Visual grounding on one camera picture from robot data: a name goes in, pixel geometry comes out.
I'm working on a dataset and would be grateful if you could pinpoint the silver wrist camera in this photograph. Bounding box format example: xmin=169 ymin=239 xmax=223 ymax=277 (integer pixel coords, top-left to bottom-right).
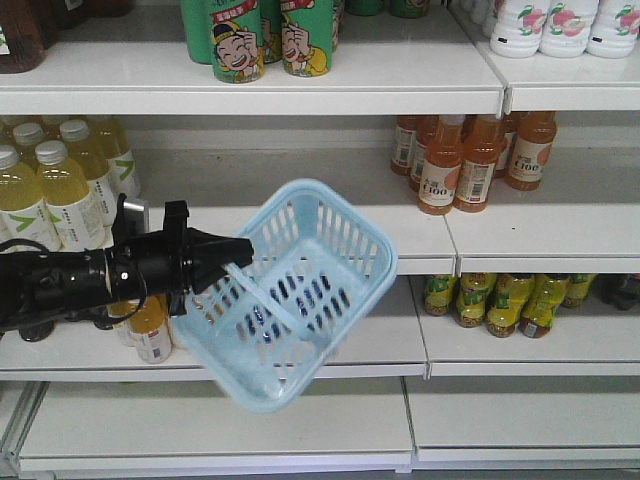
xmin=111 ymin=193 xmax=149 ymax=243

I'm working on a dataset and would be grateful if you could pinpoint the light blue plastic basket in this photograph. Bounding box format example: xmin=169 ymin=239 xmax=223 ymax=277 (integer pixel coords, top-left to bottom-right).
xmin=171 ymin=179 xmax=398 ymax=413

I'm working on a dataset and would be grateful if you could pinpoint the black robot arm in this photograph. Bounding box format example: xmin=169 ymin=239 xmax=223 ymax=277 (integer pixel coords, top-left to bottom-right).
xmin=1 ymin=195 xmax=254 ymax=332

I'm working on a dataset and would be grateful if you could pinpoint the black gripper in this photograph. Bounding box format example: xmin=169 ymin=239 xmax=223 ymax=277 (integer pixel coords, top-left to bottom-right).
xmin=103 ymin=199 xmax=254 ymax=316

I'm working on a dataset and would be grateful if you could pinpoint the orange C100 juice bottle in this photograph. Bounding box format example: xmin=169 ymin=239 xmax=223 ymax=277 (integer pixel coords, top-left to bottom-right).
xmin=418 ymin=114 xmax=465 ymax=215
xmin=505 ymin=111 xmax=557 ymax=191
xmin=453 ymin=114 xmax=502 ymax=213

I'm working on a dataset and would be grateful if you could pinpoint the yellow lemon tea bottle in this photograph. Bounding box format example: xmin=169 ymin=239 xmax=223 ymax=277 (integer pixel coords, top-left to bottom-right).
xmin=456 ymin=272 xmax=497 ymax=328
xmin=562 ymin=273 xmax=597 ymax=308
xmin=485 ymin=273 xmax=534 ymax=338
xmin=518 ymin=273 xmax=570 ymax=339

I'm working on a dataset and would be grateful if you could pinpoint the pale yellow drink bottle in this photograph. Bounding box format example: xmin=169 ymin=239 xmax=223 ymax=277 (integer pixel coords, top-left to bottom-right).
xmin=35 ymin=140 xmax=105 ymax=251
xmin=1 ymin=145 xmax=61 ymax=251
xmin=59 ymin=119 xmax=117 ymax=226
xmin=88 ymin=115 xmax=140 ymax=197

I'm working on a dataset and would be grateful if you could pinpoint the white metal shelf unit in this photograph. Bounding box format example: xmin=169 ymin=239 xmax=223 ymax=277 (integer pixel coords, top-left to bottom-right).
xmin=1 ymin=1 xmax=639 ymax=479

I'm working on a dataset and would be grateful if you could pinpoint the orange vitamin drink bottle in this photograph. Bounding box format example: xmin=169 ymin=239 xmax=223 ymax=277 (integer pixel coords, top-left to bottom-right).
xmin=127 ymin=297 xmax=172 ymax=364

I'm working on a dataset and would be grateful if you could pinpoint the white peach drink bottle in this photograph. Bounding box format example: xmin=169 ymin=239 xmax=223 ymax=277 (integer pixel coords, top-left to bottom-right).
xmin=489 ymin=0 xmax=550 ymax=59
xmin=586 ymin=0 xmax=639 ymax=59
xmin=539 ymin=0 xmax=599 ymax=58

